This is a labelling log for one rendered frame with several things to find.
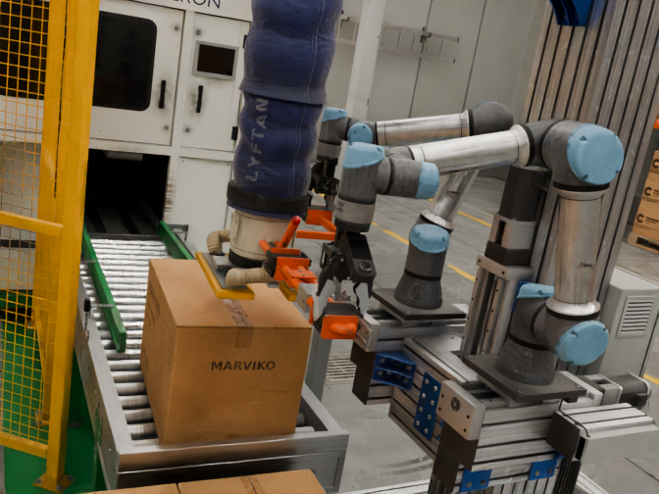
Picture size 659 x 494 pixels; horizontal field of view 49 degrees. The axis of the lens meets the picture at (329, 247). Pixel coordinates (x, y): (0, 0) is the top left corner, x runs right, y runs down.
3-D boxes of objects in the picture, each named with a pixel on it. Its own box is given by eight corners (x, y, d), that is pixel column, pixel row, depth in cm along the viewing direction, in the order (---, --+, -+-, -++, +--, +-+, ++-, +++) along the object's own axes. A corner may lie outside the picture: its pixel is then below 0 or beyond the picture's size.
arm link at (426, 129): (518, 143, 203) (347, 158, 210) (513, 139, 214) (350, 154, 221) (517, 102, 201) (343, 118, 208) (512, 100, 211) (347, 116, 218)
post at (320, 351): (285, 482, 298) (325, 254, 272) (301, 480, 301) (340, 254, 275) (291, 492, 292) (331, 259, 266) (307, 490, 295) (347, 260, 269)
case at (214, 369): (138, 362, 260) (149, 257, 250) (245, 361, 275) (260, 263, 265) (162, 454, 207) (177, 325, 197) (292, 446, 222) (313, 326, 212)
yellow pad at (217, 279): (194, 257, 213) (196, 241, 212) (228, 259, 217) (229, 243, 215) (217, 299, 183) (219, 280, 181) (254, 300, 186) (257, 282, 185)
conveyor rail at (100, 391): (53, 255, 400) (55, 222, 395) (62, 256, 402) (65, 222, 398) (111, 512, 201) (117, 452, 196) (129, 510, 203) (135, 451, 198)
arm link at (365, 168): (395, 151, 136) (353, 145, 134) (384, 207, 139) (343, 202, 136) (381, 144, 143) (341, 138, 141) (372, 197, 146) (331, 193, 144)
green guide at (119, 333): (60, 229, 398) (61, 214, 395) (80, 230, 402) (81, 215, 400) (95, 354, 260) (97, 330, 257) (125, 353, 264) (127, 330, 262)
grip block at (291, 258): (262, 269, 180) (266, 246, 179) (299, 271, 184) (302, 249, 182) (271, 280, 173) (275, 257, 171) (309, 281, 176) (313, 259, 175)
